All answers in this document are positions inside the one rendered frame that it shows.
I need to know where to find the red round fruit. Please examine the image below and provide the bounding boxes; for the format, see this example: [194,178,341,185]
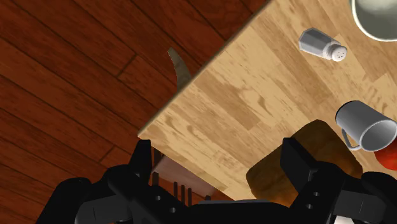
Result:
[374,143,397,172]

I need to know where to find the grey salt shaker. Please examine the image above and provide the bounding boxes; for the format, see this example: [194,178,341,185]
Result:
[298,27,348,62]

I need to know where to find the light wooden table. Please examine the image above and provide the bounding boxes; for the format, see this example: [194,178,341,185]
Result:
[137,0,397,203]

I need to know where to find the dark chair with pale seat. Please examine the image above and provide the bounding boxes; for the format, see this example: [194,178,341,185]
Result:
[150,148,216,206]

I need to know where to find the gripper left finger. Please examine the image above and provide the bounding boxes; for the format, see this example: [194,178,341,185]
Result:
[35,139,193,224]

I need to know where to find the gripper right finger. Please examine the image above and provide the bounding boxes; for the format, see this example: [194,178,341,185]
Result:
[280,137,397,224]

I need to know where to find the brown bread loaf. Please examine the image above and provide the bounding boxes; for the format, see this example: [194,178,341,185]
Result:
[246,118,364,208]

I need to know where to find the white bowl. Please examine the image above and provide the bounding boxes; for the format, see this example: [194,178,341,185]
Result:
[350,0,397,43]

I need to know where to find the grey mug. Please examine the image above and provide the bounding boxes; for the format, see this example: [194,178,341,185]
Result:
[335,100,397,153]

